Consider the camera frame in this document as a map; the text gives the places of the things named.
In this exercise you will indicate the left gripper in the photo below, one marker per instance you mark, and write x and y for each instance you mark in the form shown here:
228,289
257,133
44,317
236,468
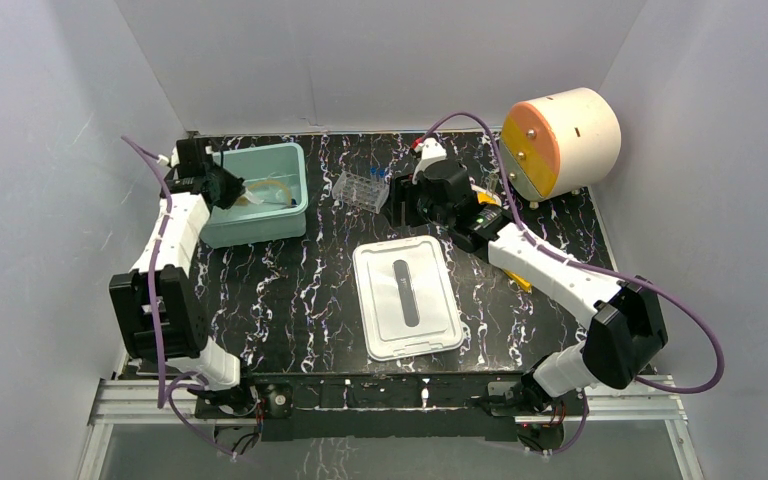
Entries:
226,187

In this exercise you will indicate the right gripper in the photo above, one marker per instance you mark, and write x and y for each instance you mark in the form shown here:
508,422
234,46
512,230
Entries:
401,193

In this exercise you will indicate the clear test tube blue cap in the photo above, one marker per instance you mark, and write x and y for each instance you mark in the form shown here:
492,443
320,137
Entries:
378,175

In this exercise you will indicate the clear plastic well plate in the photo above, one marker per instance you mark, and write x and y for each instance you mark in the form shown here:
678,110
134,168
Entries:
366,193

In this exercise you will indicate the white plastic box lid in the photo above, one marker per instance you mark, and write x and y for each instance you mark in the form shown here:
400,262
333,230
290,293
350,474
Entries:
407,303

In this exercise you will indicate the small white plastic bag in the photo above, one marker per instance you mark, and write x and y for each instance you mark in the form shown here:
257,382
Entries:
252,198

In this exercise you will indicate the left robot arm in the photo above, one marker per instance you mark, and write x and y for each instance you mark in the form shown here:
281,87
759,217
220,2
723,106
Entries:
158,313

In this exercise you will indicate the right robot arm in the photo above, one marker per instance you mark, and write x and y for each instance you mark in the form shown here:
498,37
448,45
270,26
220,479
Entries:
623,320

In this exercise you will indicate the teal plastic bin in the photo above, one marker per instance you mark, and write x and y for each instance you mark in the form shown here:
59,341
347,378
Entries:
242,225

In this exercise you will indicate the yellow test tube rack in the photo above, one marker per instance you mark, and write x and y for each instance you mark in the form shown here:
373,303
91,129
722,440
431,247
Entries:
486,197

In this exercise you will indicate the cylindrical drawer cabinet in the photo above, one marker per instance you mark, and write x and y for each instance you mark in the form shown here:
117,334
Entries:
559,144

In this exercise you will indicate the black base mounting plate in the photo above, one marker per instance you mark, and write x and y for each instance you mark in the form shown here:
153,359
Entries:
494,405

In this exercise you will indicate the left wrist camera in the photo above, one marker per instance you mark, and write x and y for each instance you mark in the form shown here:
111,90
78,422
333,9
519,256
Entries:
173,162

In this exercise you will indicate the aluminium frame rail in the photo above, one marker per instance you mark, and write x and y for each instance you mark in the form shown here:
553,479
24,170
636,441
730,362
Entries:
134,402

